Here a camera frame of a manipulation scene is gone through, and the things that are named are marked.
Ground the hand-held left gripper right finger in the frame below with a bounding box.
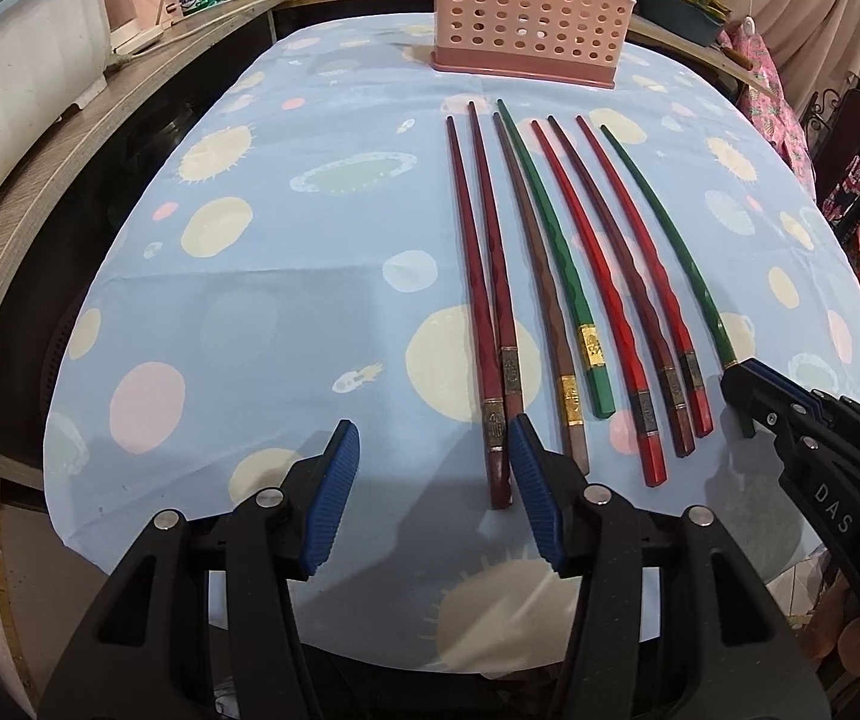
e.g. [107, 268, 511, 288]
[508, 412, 832, 720]

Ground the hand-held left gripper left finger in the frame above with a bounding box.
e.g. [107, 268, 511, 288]
[38, 420, 362, 720]

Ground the red chopstick grey band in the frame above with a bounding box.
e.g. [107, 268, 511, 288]
[531, 120, 667, 485]
[576, 115, 714, 440]

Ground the dark red chopstick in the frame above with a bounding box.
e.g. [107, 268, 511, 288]
[466, 101, 525, 425]
[445, 116, 513, 509]

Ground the maroon chopstick grey band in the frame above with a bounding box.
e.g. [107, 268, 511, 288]
[547, 115, 697, 460]

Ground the brown chopstick gold band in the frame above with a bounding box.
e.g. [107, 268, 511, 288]
[491, 112, 592, 477]

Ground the green chopstick gold band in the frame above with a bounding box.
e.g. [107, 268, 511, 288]
[599, 124, 757, 440]
[496, 98, 617, 421]

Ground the pink perforated plastic basket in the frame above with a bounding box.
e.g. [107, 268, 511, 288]
[430, 0, 637, 88]

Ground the person's right hand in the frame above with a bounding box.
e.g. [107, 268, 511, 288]
[805, 583, 860, 685]

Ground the blue planet print tablecloth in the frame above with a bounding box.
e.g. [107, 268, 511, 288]
[43, 15, 860, 672]

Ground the black metal chair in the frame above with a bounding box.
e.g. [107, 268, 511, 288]
[812, 86, 860, 218]

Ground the pink floral cloth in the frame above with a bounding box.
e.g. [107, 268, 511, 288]
[726, 19, 821, 203]

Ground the beige curtain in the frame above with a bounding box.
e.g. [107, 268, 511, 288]
[700, 0, 860, 113]

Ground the white power strip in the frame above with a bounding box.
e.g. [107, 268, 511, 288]
[110, 22, 170, 59]

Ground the white plastic storage box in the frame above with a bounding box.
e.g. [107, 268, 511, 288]
[0, 0, 113, 263]

